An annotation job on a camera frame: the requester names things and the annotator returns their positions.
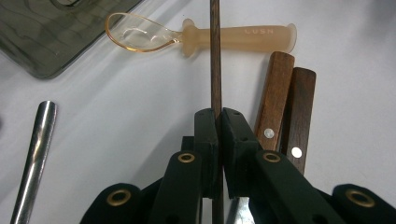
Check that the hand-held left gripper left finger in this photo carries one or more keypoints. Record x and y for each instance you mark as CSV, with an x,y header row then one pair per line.
x,y
205,155

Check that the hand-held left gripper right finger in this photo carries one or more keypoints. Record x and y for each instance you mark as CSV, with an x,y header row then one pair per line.
x,y
239,161

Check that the brown wooden chopstick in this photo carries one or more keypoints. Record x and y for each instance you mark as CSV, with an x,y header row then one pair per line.
x,y
215,62

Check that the clear amber plastic spoon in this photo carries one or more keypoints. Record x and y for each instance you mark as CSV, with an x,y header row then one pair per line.
x,y
243,37

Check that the steel spoon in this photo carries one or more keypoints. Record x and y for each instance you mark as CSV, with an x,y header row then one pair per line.
x,y
34,161

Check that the smoky clear plastic bin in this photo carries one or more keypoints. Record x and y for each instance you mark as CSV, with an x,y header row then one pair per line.
x,y
46,40

